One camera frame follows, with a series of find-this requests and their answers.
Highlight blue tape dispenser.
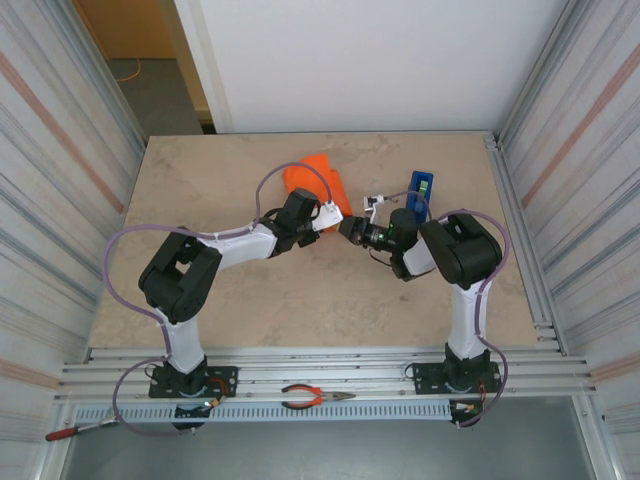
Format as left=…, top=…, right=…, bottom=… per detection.
left=405, top=170, right=434, bottom=226

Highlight aluminium rail frame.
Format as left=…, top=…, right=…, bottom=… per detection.
left=54, top=322, right=599, bottom=404

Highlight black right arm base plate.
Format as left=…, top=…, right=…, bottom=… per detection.
left=412, top=360, right=504, bottom=396

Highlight orange handled pliers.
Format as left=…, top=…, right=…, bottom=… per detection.
left=280, top=383, right=357, bottom=410

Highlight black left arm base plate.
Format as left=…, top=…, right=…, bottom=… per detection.
left=148, top=365, right=239, bottom=400

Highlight white door frame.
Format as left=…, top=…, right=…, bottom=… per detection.
left=172, top=0, right=236, bottom=135

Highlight white slotted cable duct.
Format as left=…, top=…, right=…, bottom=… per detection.
left=74, top=403, right=454, bottom=424

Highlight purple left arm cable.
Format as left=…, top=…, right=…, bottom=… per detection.
left=102, top=160, right=335, bottom=437

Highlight orange floor cable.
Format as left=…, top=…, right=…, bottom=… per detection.
left=115, top=58, right=143, bottom=84

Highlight red handled hand tool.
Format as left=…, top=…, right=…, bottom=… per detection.
left=45, top=419, right=119, bottom=442

